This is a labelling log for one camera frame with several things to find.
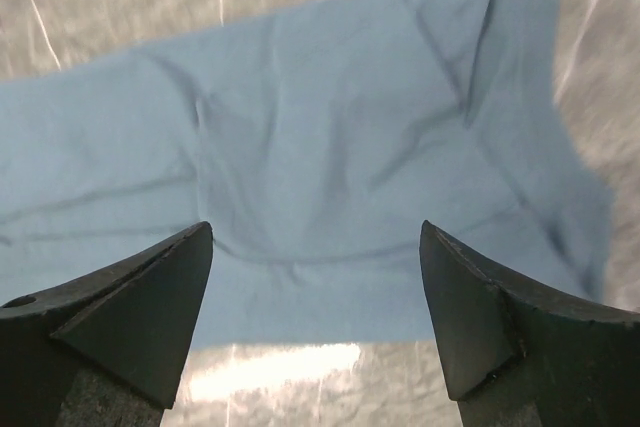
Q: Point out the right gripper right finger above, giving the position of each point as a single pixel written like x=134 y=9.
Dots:
x=516 y=352

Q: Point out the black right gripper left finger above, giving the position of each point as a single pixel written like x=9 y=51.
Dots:
x=107 y=348

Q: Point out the grey-blue t shirt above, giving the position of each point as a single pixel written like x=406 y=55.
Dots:
x=315 y=140

